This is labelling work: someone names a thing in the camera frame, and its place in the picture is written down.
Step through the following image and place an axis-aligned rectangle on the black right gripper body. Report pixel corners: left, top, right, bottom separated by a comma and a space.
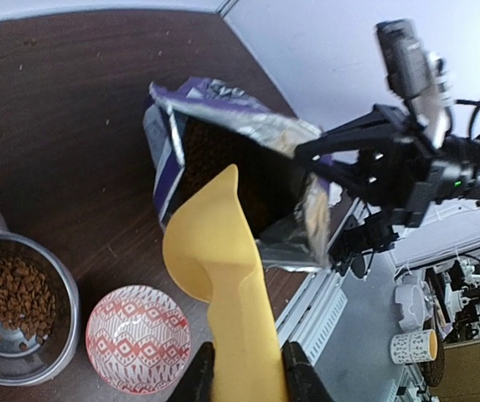
385, 135, 478, 228

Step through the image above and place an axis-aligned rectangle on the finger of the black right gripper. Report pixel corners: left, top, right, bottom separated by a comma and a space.
294, 105, 415, 205

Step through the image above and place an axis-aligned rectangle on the white patterned mug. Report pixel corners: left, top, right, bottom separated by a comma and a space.
390, 329, 438, 364

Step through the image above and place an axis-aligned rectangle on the purple puppy food bag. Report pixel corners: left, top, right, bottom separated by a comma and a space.
142, 77, 342, 272

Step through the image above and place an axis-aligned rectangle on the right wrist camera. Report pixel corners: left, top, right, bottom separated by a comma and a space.
376, 19, 429, 100

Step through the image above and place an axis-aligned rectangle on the pink double pet feeder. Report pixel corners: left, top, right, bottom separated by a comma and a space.
0, 214, 80, 387

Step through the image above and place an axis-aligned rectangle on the aluminium front frame rail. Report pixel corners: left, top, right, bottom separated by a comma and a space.
275, 196, 370, 368

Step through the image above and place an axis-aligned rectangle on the brown kibble pet food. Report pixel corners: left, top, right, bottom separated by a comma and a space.
0, 257, 57, 351

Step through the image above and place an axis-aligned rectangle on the aluminium right corner post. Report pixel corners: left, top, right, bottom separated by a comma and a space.
216, 0, 239, 18

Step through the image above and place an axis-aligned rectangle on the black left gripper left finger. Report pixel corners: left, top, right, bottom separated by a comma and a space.
170, 342, 215, 402

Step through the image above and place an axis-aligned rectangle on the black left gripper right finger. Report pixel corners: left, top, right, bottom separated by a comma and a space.
281, 341, 333, 402

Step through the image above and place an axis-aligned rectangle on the yellow plastic food scoop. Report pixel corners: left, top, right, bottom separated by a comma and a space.
163, 164, 288, 401

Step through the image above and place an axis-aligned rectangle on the red patterned ceramic bowl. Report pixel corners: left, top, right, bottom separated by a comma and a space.
85, 286, 191, 395

